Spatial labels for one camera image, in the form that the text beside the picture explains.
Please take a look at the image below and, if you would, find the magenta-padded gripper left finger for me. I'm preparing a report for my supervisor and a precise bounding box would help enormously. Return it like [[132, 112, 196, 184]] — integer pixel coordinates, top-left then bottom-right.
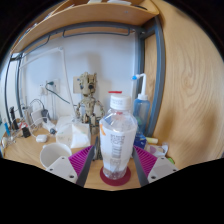
[[45, 136, 100, 188]]

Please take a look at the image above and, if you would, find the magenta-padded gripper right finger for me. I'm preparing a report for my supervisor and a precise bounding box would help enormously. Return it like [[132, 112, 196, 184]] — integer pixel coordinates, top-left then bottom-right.
[[132, 145, 180, 187]]

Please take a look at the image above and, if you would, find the clear plastic water bottle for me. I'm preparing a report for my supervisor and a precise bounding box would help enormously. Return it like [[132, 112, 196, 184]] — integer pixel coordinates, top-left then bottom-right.
[[99, 94, 139, 181]]

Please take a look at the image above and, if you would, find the white pink small packet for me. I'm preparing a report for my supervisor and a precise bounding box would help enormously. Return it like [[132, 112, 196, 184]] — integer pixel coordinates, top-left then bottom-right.
[[148, 143, 169, 158]]

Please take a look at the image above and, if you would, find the yellow green tube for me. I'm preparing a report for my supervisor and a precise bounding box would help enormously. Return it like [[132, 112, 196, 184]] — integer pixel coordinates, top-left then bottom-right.
[[144, 136, 160, 145]]

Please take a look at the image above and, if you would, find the small blue printed box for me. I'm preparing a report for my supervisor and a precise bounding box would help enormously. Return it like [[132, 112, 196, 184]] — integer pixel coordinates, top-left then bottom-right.
[[133, 132, 148, 150]]

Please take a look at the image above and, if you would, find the white ceramic mug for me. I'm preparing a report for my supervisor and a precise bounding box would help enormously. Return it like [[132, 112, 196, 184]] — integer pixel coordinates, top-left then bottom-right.
[[39, 142, 73, 170]]

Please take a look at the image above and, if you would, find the flat round red coaster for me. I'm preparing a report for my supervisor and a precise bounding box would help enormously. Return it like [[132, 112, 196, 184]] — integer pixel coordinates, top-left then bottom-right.
[[99, 165, 132, 187]]

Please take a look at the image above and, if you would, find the white tissue pack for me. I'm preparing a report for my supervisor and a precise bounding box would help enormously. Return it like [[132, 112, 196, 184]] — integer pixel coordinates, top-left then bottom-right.
[[55, 121, 92, 149]]

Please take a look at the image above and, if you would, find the white earbuds case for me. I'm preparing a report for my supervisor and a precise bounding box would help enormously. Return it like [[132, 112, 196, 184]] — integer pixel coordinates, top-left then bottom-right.
[[35, 133, 48, 143]]

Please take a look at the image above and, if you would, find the white power strip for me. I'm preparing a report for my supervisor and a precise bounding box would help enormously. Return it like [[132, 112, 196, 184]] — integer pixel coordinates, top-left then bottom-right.
[[43, 120, 58, 135]]

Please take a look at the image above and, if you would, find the wooden tree figurine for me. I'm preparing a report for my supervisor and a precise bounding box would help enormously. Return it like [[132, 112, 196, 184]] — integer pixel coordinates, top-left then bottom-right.
[[74, 71, 105, 134]]

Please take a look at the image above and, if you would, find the blue tube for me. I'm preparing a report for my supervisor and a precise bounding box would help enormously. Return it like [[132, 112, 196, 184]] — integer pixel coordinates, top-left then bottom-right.
[[2, 121, 11, 138]]

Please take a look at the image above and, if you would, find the white desk lamp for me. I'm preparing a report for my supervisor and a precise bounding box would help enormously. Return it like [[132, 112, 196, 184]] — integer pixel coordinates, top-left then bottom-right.
[[18, 46, 81, 134]]

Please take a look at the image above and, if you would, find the wooden shelf unit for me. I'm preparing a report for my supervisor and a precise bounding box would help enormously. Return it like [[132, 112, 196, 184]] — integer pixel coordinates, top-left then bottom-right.
[[11, 0, 160, 54]]

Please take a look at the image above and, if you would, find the grey metal frame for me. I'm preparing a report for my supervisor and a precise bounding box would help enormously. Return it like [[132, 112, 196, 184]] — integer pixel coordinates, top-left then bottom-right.
[[3, 14, 167, 138]]

